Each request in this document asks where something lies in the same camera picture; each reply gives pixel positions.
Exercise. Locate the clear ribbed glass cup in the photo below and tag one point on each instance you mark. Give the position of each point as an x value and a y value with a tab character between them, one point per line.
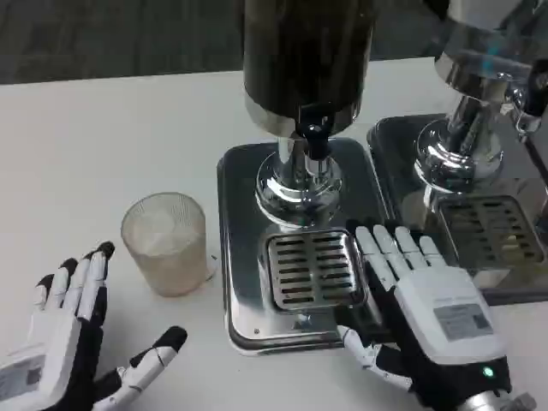
164	244

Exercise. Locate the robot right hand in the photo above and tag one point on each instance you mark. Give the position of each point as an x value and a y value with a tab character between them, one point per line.
445	317

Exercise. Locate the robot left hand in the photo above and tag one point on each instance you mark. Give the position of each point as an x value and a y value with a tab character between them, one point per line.
64	334

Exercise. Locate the dark drink dispenser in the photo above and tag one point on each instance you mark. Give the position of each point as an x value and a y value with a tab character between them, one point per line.
299	111

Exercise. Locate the steel drip tray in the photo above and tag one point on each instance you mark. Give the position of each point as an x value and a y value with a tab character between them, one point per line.
492	214
244	240

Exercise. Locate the steel drip grid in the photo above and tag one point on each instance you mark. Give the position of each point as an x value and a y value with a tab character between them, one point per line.
488	227
314	269

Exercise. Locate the black dispenser tap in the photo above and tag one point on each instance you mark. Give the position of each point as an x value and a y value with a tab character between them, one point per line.
313	132
535	92

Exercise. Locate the chrome drink dispenser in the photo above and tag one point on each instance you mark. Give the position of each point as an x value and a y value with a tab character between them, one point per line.
475	107

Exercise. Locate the robot right silver forearm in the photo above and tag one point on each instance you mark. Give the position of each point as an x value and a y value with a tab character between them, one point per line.
496	400

